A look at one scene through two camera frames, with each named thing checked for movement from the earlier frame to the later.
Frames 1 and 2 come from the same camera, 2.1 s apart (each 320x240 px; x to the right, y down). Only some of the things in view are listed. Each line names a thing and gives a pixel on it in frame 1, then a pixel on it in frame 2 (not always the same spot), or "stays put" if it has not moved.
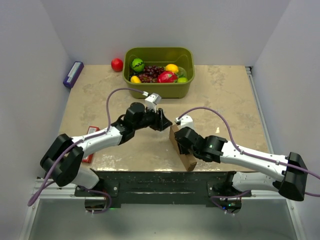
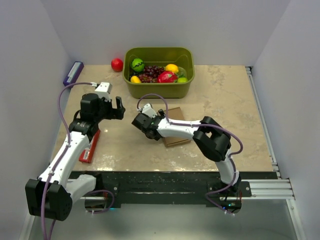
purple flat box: (73, 74) stays put
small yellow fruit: (134, 79) stays put
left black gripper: (160, 122) -> (117, 113)
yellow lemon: (172, 67) stays put
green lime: (182, 80) stays put
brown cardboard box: (187, 160) -> (174, 113)
